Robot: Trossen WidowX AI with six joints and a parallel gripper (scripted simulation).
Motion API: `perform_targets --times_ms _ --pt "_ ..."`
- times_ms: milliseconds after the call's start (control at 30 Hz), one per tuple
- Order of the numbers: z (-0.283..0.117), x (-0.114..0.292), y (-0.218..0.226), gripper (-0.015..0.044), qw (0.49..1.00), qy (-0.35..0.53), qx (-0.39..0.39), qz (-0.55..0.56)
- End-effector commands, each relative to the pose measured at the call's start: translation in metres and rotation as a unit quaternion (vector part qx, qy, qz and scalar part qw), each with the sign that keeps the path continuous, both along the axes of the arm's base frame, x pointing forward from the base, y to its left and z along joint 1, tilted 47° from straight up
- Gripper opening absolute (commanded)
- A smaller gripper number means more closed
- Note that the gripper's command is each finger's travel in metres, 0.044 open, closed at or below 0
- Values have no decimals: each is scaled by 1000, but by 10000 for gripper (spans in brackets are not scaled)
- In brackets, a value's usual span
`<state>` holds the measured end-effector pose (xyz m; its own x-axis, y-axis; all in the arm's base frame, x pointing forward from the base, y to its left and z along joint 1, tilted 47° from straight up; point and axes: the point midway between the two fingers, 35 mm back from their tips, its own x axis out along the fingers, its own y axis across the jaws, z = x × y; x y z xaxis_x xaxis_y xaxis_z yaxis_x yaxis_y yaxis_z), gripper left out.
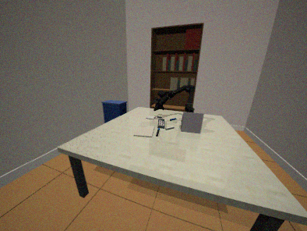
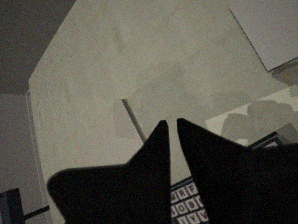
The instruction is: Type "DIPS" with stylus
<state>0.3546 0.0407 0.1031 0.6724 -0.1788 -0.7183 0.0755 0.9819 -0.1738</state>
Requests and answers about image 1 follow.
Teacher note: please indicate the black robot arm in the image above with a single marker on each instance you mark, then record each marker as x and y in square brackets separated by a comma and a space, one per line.
[171, 94]

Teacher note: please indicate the black keyboard with white keys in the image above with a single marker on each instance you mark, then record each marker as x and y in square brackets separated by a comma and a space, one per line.
[160, 123]

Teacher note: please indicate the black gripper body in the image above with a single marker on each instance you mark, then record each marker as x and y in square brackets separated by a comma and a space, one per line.
[160, 103]

